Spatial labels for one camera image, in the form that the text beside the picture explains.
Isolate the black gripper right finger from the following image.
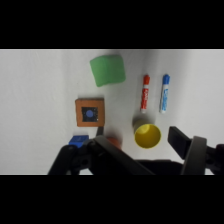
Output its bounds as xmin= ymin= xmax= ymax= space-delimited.
xmin=167 ymin=125 xmax=224 ymax=175

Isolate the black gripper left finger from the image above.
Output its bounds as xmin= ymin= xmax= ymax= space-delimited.
xmin=47 ymin=134 xmax=156 ymax=175

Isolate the blue cube block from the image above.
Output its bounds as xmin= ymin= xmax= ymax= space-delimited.
xmin=68 ymin=134 xmax=90 ymax=148

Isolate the wooden square block blue dot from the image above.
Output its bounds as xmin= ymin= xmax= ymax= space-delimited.
xmin=74 ymin=97 xmax=106 ymax=128

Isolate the green foam block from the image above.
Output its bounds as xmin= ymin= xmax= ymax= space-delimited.
xmin=89 ymin=54 xmax=127 ymax=88

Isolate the orange plastic cup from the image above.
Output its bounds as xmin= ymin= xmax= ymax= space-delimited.
xmin=105 ymin=135 xmax=123 ymax=150

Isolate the yellow plastic cup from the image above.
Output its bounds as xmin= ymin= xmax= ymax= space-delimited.
xmin=132 ymin=117 xmax=162 ymax=150

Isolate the blue whiteboard marker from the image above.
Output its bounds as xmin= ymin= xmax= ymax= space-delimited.
xmin=158 ymin=73 xmax=171 ymax=114

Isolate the red whiteboard marker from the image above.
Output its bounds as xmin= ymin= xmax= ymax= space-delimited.
xmin=139 ymin=74 xmax=151 ymax=114

